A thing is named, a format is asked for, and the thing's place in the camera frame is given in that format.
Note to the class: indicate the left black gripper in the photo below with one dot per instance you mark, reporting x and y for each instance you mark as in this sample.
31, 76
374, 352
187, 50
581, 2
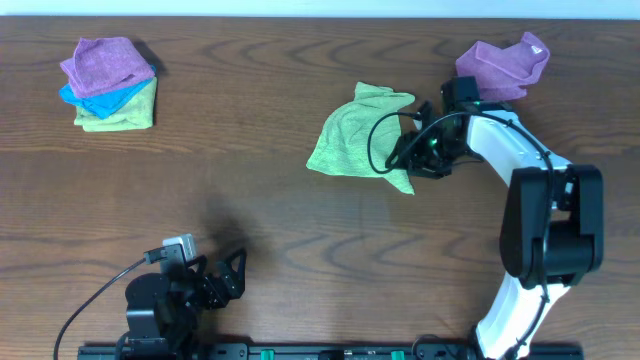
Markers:
214, 285

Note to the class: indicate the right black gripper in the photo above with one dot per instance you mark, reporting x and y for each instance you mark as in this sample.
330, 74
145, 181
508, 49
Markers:
408, 148

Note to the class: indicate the light green cloth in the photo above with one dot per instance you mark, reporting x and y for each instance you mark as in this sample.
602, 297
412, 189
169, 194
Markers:
358, 137

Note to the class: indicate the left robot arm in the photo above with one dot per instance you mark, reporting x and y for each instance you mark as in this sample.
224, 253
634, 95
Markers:
164, 309

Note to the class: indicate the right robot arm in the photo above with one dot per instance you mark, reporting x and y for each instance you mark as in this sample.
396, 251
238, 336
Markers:
552, 232

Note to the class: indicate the crumpled purple cloth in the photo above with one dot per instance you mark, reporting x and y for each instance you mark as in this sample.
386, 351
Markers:
502, 74

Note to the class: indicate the folded green cloth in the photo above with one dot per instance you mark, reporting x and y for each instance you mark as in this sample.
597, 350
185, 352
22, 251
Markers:
136, 114

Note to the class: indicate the folded blue cloth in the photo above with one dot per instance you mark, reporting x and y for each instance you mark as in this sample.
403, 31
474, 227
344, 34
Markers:
105, 104

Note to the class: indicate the folded purple cloth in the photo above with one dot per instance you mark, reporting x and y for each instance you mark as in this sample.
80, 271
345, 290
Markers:
104, 65

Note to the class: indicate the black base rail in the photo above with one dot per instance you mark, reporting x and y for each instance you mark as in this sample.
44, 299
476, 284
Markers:
241, 351

